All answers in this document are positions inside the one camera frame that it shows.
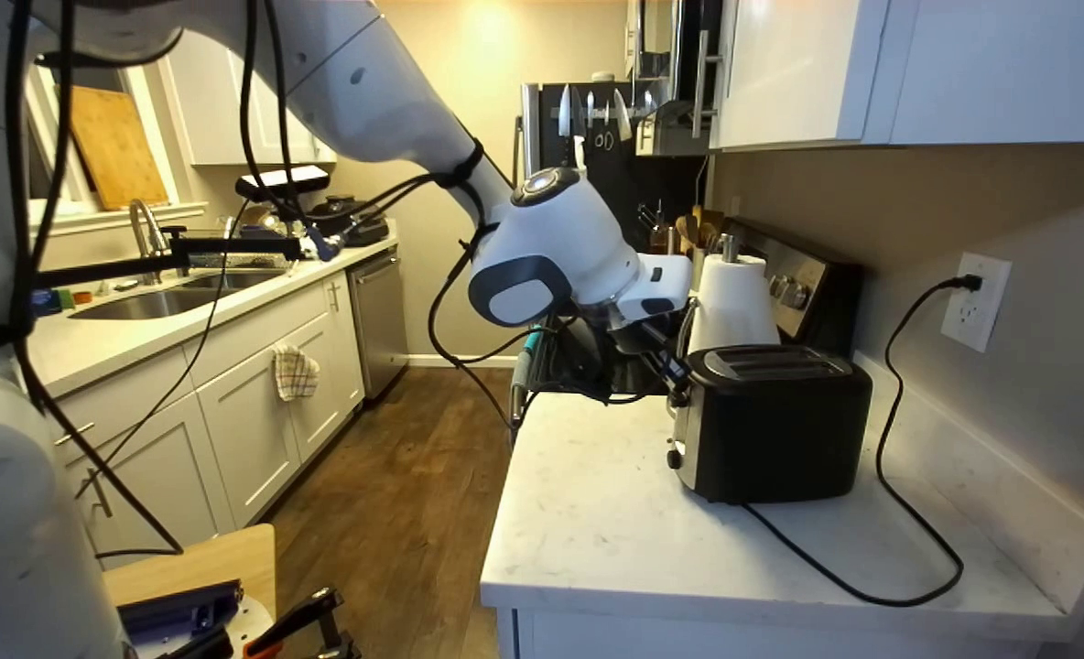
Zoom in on kitchen sink faucet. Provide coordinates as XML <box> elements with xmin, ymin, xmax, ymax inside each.
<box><xmin>127</xmin><ymin>197</ymin><xmax>169</xmax><ymax>257</ymax></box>

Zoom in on white wall outlet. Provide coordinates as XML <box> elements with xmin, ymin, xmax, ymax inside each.
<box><xmin>942</xmin><ymin>251</ymin><xmax>1012</xmax><ymax>350</ymax></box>

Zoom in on white hanging dish towel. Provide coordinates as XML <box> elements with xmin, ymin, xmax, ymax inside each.
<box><xmin>271</xmin><ymin>346</ymin><xmax>319</xmax><ymax>401</ymax></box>

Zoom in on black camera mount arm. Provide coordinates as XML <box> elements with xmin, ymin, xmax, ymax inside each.
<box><xmin>27</xmin><ymin>163</ymin><xmax>335</xmax><ymax>288</ymax></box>

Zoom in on stainless kitchen sink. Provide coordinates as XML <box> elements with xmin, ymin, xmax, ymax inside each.
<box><xmin>81</xmin><ymin>269</ymin><xmax>271</xmax><ymax>317</ymax></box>

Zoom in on black countertop grill appliance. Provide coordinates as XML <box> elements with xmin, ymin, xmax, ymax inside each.
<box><xmin>312</xmin><ymin>197</ymin><xmax>389</xmax><ymax>249</ymax></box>

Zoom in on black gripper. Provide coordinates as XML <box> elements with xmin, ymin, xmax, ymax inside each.
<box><xmin>529</xmin><ymin>317</ymin><xmax>694</xmax><ymax>401</ymax></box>

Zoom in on black silver toaster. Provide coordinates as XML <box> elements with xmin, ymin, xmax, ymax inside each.
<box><xmin>667</xmin><ymin>344</ymin><xmax>871</xmax><ymax>504</ymax></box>

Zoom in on black toaster power cord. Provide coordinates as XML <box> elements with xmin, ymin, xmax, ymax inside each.
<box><xmin>736</xmin><ymin>274</ymin><xmax>986</xmax><ymax>612</ymax></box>

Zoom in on white lower kitchen cabinets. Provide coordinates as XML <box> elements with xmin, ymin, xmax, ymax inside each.
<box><xmin>33</xmin><ymin>266</ymin><xmax>364</xmax><ymax>544</ymax></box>

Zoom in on stainless dishwasher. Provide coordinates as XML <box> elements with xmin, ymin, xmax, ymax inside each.
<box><xmin>347</xmin><ymin>249</ymin><xmax>408</xmax><ymax>400</ymax></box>

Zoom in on dark glass bottle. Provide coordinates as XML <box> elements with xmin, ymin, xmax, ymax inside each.
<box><xmin>649</xmin><ymin>197</ymin><xmax>671</xmax><ymax>251</ymax></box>

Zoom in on white upper cabinet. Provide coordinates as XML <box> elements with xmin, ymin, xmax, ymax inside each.
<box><xmin>712</xmin><ymin>0</ymin><xmax>1084</xmax><ymax>150</ymax></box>

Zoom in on wooden cutting board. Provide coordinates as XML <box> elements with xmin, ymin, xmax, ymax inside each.
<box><xmin>75</xmin><ymin>83</ymin><xmax>169</xmax><ymax>211</ymax></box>

